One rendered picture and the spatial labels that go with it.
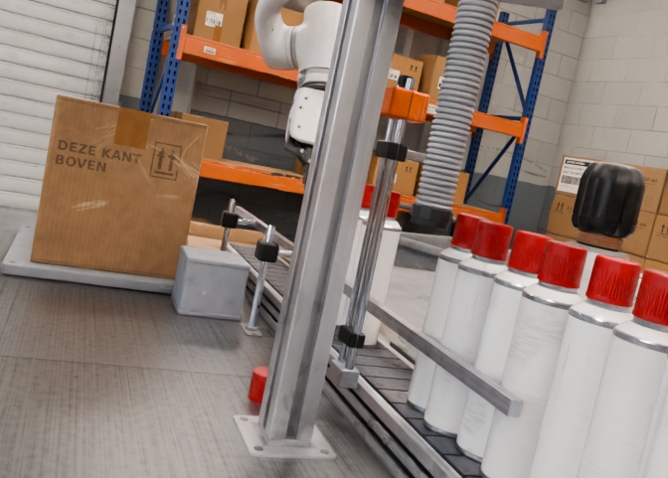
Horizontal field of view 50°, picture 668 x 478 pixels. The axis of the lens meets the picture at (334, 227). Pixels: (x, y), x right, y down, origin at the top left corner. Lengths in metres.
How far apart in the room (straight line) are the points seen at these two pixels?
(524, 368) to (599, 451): 0.10
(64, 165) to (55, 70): 3.79
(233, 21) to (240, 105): 0.95
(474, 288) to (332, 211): 0.15
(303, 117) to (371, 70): 0.54
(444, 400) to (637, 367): 0.23
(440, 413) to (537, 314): 0.16
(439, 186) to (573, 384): 0.18
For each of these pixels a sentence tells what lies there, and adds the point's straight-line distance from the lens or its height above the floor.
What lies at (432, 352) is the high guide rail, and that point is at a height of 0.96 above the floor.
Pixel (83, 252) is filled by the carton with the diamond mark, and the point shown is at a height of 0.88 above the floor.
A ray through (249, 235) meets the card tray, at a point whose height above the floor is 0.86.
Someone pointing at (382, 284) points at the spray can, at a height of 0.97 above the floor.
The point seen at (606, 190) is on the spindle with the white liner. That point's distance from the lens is 0.98.
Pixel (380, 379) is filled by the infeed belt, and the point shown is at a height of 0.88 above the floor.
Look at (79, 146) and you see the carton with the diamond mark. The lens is 1.21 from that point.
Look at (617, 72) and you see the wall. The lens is 6.78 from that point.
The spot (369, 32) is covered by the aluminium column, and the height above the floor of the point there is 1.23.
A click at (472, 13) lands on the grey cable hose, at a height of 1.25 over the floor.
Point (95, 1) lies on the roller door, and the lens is 5.06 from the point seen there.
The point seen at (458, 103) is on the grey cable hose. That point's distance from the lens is 0.59.
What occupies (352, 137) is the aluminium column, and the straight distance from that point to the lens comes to 0.68.
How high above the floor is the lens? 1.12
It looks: 6 degrees down
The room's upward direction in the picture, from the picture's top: 12 degrees clockwise
